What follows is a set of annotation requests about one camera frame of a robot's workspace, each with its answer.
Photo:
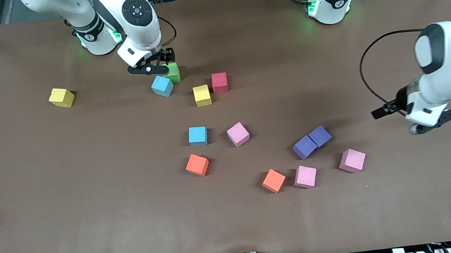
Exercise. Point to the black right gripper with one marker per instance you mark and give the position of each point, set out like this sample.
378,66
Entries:
165,56

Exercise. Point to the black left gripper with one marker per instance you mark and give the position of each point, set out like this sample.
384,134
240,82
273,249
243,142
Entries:
400,103

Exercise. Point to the green foam cube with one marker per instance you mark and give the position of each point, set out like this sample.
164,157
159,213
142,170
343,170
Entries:
175,74

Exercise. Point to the blue foam cube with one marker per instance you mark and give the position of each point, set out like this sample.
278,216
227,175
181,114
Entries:
161,87
197,135

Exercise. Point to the yellow foam cube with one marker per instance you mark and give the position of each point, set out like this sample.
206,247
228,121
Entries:
61,97
202,95

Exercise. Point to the red foam cube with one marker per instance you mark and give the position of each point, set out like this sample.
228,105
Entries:
219,82

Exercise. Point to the pink foam cube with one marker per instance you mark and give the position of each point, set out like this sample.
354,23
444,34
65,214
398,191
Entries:
352,160
237,134
305,176

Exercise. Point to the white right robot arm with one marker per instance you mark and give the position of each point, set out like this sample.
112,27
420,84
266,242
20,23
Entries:
138,12

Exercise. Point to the purple foam cube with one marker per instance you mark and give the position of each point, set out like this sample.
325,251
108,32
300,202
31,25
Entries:
320,135
304,147

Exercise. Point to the orange foam cube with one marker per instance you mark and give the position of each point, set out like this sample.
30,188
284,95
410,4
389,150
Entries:
196,165
273,180

